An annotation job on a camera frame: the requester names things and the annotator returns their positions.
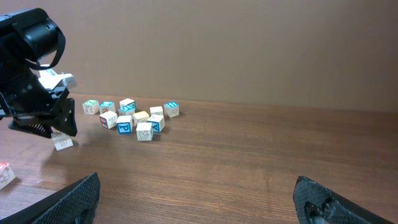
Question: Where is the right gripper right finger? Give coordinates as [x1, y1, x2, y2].
[293, 175, 392, 224]

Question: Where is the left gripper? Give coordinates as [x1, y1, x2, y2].
[1, 8, 78, 139]

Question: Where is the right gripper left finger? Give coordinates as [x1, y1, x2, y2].
[1, 172, 101, 224]

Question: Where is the plain beige wooden block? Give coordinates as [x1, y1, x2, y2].
[51, 132, 73, 151]

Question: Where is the red V letter block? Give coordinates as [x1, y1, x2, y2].
[0, 162, 16, 189]

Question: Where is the green N letter block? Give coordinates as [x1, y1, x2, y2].
[82, 100, 100, 114]

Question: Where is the red edged wooden block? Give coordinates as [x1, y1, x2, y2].
[99, 111, 118, 129]

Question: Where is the blue L letter block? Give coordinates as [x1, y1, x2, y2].
[99, 101, 116, 114]

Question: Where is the blue sided wooden block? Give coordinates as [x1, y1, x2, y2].
[116, 115, 133, 134]

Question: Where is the plain top wooden block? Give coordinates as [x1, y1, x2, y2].
[119, 98, 136, 109]

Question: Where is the yellow top wooden block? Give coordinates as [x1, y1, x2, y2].
[133, 111, 149, 126]

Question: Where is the white bird picture block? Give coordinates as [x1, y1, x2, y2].
[136, 122, 153, 141]

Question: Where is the blue edged picture block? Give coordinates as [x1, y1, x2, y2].
[150, 106, 164, 116]

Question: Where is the blue picture wooden block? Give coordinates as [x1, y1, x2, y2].
[147, 114, 165, 133]

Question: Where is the blue top corner block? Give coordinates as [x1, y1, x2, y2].
[164, 101, 179, 118]

